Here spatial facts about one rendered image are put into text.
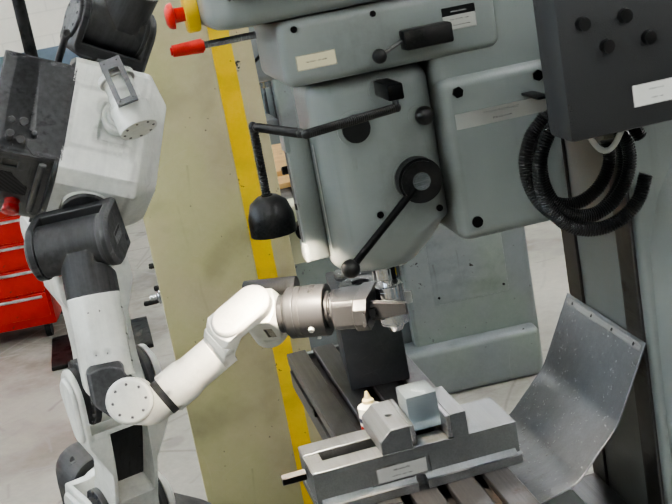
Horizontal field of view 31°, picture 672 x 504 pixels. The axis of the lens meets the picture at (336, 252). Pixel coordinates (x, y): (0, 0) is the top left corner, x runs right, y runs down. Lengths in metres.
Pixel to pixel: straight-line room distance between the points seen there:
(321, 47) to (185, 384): 0.62
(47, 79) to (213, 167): 1.54
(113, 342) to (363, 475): 0.47
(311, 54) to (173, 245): 1.97
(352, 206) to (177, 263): 1.89
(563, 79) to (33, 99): 0.96
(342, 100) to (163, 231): 1.91
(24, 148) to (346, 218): 0.58
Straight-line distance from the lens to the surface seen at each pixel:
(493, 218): 1.93
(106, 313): 2.07
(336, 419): 2.33
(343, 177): 1.88
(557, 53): 1.67
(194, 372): 2.06
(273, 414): 3.92
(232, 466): 3.96
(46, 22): 10.91
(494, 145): 1.91
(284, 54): 1.81
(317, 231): 1.96
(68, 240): 2.08
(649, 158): 1.96
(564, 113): 1.68
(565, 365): 2.27
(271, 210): 1.86
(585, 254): 2.20
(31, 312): 6.60
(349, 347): 2.41
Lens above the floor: 1.87
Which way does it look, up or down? 15 degrees down
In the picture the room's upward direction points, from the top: 10 degrees counter-clockwise
